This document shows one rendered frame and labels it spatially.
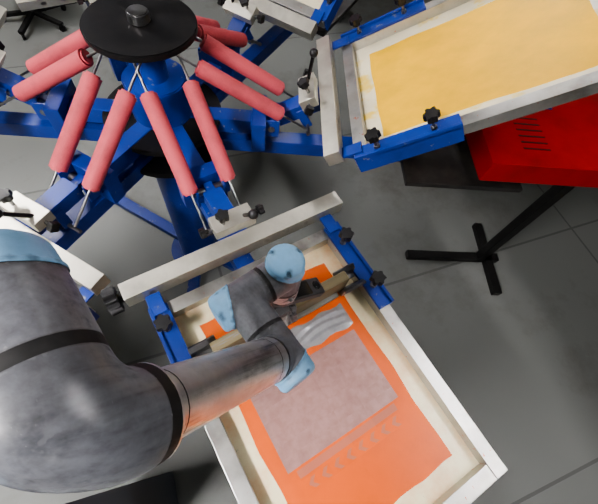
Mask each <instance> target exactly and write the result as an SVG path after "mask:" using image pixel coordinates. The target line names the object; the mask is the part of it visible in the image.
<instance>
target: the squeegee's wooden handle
mask: <svg viewBox="0 0 598 504"><path fill-rule="evenodd" d="M348 281H349V276H348V275H347V274H346V272H345V271H342V272H340V273H338V274H336V275H335V276H333V277H331V278H329V279H327V280H325V281H324V282H322V283H321V285H322V287H323V288H324V290H325V293H324V294H322V295H321V296H320V297H317V298H313V299H310V300H306V301H303V302H299V303H296V306H297V312H296V313H297V314H299V313H300V312H302V311H304V310H306V309H307V308H309V307H311V306H313V305H315V304H316V303H318V302H320V301H322V300H324V299H325V298H327V297H329V296H331V295H332V294H334V293H336V292H339V291H341V290H343V289H344V288H345V286H346V284H347V283H348ZM243 343H246V341H245V340H244V338H243V337H242V336H241V334H240V333H239V331H238V330H237V329H235V330H233V331H231V332H229V333H227V334H226V335H224V336H222V337H220V338H218V339H216V340H214V341H213V342H211V343H210V344H209V345H210V347H211V349H212V351H213V352H215V351H218V350H222V349H225V348H229V347H232V346H236V345H239V344H243Z"/></svg>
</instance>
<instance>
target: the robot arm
mask: <svg viewBox="0 0 598 504"><path fill-rule="evenodd" d="M70 271H71V270H70V267H69V266H68V264H67V263H65V262H64V261H62V259H61V257H60V256H59V254H58V253H57V251H56V249H55V248H54V247H53V246H52V244H51V243H49V242H48V241H47V240H45V239H44V238H42V237H40V236H38V235H35V234H32V233H29V232H25V231H20V230H14V229H0V485H1V486H4V487H7V488H12V489H16V490H21V491H26V492H34V493H51V494H66V493H81V492H87V491H93V490H98V489H104V488H109V487H112V486H116V485H119V484H122V483H125V482H127V481H130V480H132V479H134V478H136V477H139V476H141V475H143V474H145V473H147V472H148V471H150V470H152V469H153V468H155V467H156V466H158V465H159V464H161V463H163V462H164V461H166V460H167V459H168V458H170V457H171V456H172V455H173V454H174V452H175V451H176V450H177V448H178V446H179V444H180V442H181V440H182V438H183V437H185V436H187V435H188V434H190V433H192V432H193V431H195V430H197V429H199V428H200V427H202V426H204V425H206V424H207V423H209V422H211V421H212V420H214V419H216V418H218V417H219V416H221V415H223V414H224V413H226V412H228V411H230V410H231V409H233V408H235V407H237V406H238V405H240V404H242V403H243V402H245V401H247V400H249V399H250V398H252V397H254V396H256V395H257V394H259V393H261V392H262V391H264V390H266V389H268V388H269V387H271V386H273V385H275V386H277V387H278V388H279V390H280V391H281V392H283V393H287V392H289V391H291V390H292V389H293V388H295V387H296V386H297V385H298V384H300V383H301V382H302V381H303V380H305V379H306V378H307V377H308V376H309V375H310V374H311V373H312V372H313V371H314V369H315V364H314V362H313V361H312V359H311V358H310V356H309V355H308V353H307V350H306V349H305V348H303V347H302V345H301V344H300V343H299V341H298V340H297V339H296V337H295V336H294V335H293V333H292V332H291V331H290V329H289V328H288V327H287V325H289V324H291V323H294V322H296V321H297V313H296V312H297V306H296V303H299V302H303V301H306V300H310V299H313V298H317V297H320V296H321V295H322V294H324V293H325V290H324V288H323V287H322V285H321V283H320V282H319V280H318V278H317V277H314V278H310V279H305V280H302V278H303V276H304V274H305V257H304V255H303V253H302V251H301V250H299V249H298V248H297V247H295V246H294V245H291V244H279V245H276V246H274V247H273V248H272V249H271V250H270V251H269V252H268V254H267V256H266V258H265V261H264V262H262V263H261V264H259V265H258V266H256V267H255V268H254V269H252V270H250V271H249V272H247V273H246V274H244V275H242V276H241V277H239V278H237V279H236V280H234V281H233V282H231V283H229V284H228V285H227V284H226V285H225V286H224V287H222V288H221V289H219V290H218V291H216V292H215V293H214V294H213V295H211V296H210V297H209V299H208V306H209V308H210V310H211V312H212V314H213V315H214V317H215V319H216V320H217V322H218V323H219V325H220V326H221V327H222V329H223V330H224V331H226V332H230V331H231V330H235V329H237V330H238V331H239V333H240V334H241V336H242V337H243V338H244V340H245V341H246V343H243V344H239V345H236V346H232V347H229V348H225V349H222V350H218V351H215V352H212V353H208V354H205V355H201V356H198V357H194V358H191V359H187V360H184V361H180V362H177V363H173V364H170V365H166V366H163V367H159V366H158V365H155V364H152V363H148V362H141V363H135V364H131V365H126V364H124V363H123V362H121V361H120V360H119V359H118V358H117V357H116V355H115V354H114V352H113V351H112V349H111V347H110V345H109V344H108V342H107V340H106V338H105V336H104V335H103V333H102V331H101V329H100V327H99V325H98V324H97V322H96V320H95V318H94V316H93V315H92V313H91V311H90V309H89V307H88V305H87V304H86V302H85V300H84V298H83V296H82V294H81V293H80V291H79V289H78V287H77V285H76V284H75V282H74V280H73V278H72V276H71V274H70Z"/></svg>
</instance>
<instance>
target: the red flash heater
mask: <svg viewBox="0 0 598 504"><path fill-rule="evenodd" d="M465 137H466V140H467V143H468V146H469V150H470V153H471V156H472V159H473V162H474V166H475V169H476V172H477V175H478V178H479V180H482V181H497V182H513V183H529V184H545V185H560V186H576V187H592V188H598V93H596V94H593V95H590V96H587V97H584V98H580V99H577V100H574V101H571V102H568V103H564V104H561V105H558V106H555V107H552V110H549V109H545V110H542V111H539V112H536V113H532V114H529V115H526V116H523V117H520V118H516V119H513V120H510V121H507V122H504V123H500V124H497V125H494V126H491V127H488V128H484V129H481V130H478V131H475V132H472V133H468V134H465Z"/></svg>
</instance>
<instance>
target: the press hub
mask: <svg viewBox="0 0 598 504"><path fill-rule="evenodd" d="M79 27H80V31H81V34H82V36H83V38H84V40H85V42H86V43H87V44H88V45H89V46H90V48H92V49H93V50H94V51H96V52H97V53H99V54H101V55H103V56H105V57H108V58H111V59H114V60H118V61H122V62H129V63H130V64H129V65H128V66H127V67H126V68H125V69H124V70H123V72H122V75H121V82H122V84H121V85H120V86H118V87H117V88H116V89H115V90H114V91H113V92H112V93H111V94H110V95H109V96H108V98H107V99H115V97H116V94H117V92H118V89H119V90H121V88H122V89H124V90H126V91H127V90H128V88H129V85H130V83H131V80H132V78H133V75H134V73H135V67H134V65H133V63H136V65H138V63H142V64H141V67H140V69H139V72H140V74H141V76H142V79H143V81H144V83H145V85H146V88H147V90H148V91H154V92H156V93H157V94H158V97H159V99H160V101H161V104H162V106H163V108H164V111H165V113H166V115H167V118H168V120H169V122H170V125H171V127H172V128H175V127H177V126H180V125H182V126H183V127H184V129H185V131H186V132H187V134H188V136H189V137H190V139H191V141H192V142H193V144H194V146H195V147H196V149H197V151H198V152H199V154H200V156H201V157H202V159H203V161H204V162H205V163H207V162H210V161H212V159H211V156H210V154H209V151H208V149H207V146H206V144H205V142H204V139H203V137H202V134H201V132H200V129H199V127H198V125H197V122H196V120H195V118H190V116H191V114H192V110H191V107H190V105H189V103H188V100H187V98H186V95H185V93H184V90H183V88H182V86H183V84H184V83H185V82H186V81H187V79H186V76H185V74H184V71H183V69H182V66H181V65H180V64H179V63H177V62H176V61H174V60H171V59H169V58H172V57H174V56H176V55H178V54H180V53H182V52H183V51H185V50H186V49H187V48H188V47H189V46H191V44H192V43H193V42H194V41H195V39H196V37H197V33H198V25H197V19H196V16H195V14H194V13H193V11H192V10H191V9H190V8H189V7H188V6H187V5H186V4H185V3H183V2H182V1H180V0H96V1H95V2H93V3H92V4H91V5H89V6H88V7H87V8H86V10H85V11H84V12H83V14H82V16H81V18H80V23H79ZM200 87H201V89H202V92H203V94H204V97H205V99H206V102H207V104H208V107H219V108H221V105H220V102H219V99H218V97H217V96H216V94H215V93H214V92H213V91H212V90H211V89H210V88H209V87H208V86H207V85H205V84H203V85H202V86H200ZM130 93H132V94H133V95H135V98H136V99H137V100H136V103H135V105H134V107H133V110H132V112H133V113H131V115H130V117H129V120H128V122H127V125H126V127H125V130H124V132H125V131H127V130H128V129H129V128H130V127H131V126H133V125H134V124H135V123H136V122H137V121H138V122H139V123H140V124H142V125H144V126H146V127H148V128H151V129H152V130H151V131H150V132H148V133H147V134H146V135H145V136H144V137H143V138H142V139H141V140H139V141H138V142H137V143H136V144H135V145H134V146H133V147H132V148H131V150H132V152H134V153H137V154H140V155H145V156H152V157H154V158H153V159H152V160H151V161H150V162H149V163H147V164H146V165H145V166H144V167H143V168H142V169H141V171H140V172H141V174H143V175H146V176H150V177H154V178H156V179H157V182H158V185H159V188H160V190H161V193H162V196H163V199H164V202H165V204H166V207H167V210H168V213H169V216H170V218H171V221H172V224H173V227H174V229H175V232H176V235H177V238H178V240H177V239H174V240H173V243H172V249H171V251H172V256H173V258H174V260H176V259H178V258H181V257H183V256H185V255H188V254H190V253H192V252H195V251H197V250H199V249H201V248H204V247H206V246H208V245H211V244H213V243H215V242H218V240H217V239H216V237H215V236H214V234H213V235H211V236H208V237H207V238H205V239H202V238H201V237H200V235H199V232H198V229H200V228H202V227H203V228H204V226H203V223H202V221H201V219H200V216H199V214H198V212H197V210H196V207H195V205H192V206H190V207H186V206H185V204H184V202H183V201H182V199H181V196H180V193H179V189H178V186H177V182H176V179H175V177H174V175H173V173H172V170H171V168H170V166H169V164H168V161H167V159H166V157H165V155H164V152H163V150H162V148H161V146H160V143H159V141H158V139H157V136H156V134H155V132H154V130H153V127H152V125H151V123H150V121H149V118H148V116H147V114H146V112H145V109H144V107H143V105H142V103H141V100H140V97H141V94H143V93H145V90H144V88H143V86H142V84H141V81H140V79H139V77H138V74H137V77H136V79H135V82H134V84H133V87H132V89H131V92H130ZM124 132H123V133H124ZM204 229H205V228H204Z"/></svg>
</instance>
